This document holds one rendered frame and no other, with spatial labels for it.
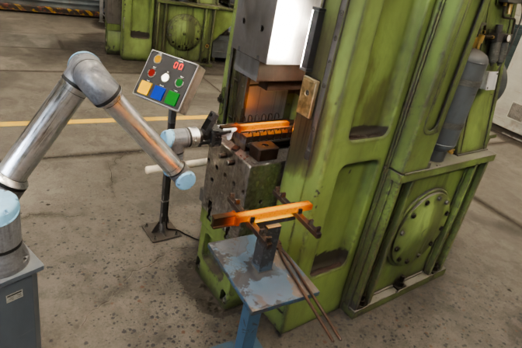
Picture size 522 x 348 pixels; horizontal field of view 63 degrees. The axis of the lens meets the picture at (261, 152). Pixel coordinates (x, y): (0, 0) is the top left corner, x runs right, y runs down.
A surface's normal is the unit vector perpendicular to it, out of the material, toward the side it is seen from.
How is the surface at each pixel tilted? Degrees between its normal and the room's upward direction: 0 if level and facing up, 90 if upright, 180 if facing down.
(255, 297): 0
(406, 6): 89
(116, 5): 90
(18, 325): 90
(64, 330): 0
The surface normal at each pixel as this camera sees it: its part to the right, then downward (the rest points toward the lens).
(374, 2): 0.57, 0.42
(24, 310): 0.75, 0.39
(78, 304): 0.17, -0.89
